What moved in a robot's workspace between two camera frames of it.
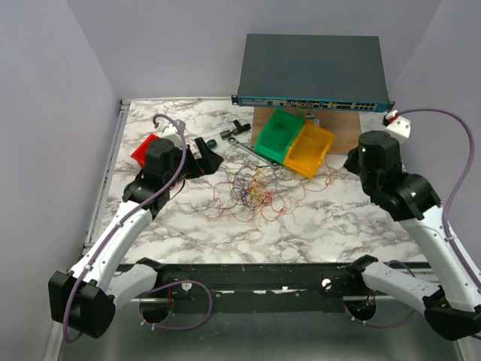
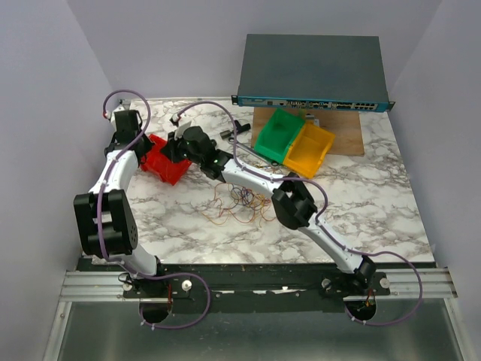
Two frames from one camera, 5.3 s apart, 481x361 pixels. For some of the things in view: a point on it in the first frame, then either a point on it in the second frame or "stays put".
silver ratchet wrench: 273,163 stays put
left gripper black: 209,162 → 146,141
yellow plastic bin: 307,151 stays put
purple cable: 244,192 stays put
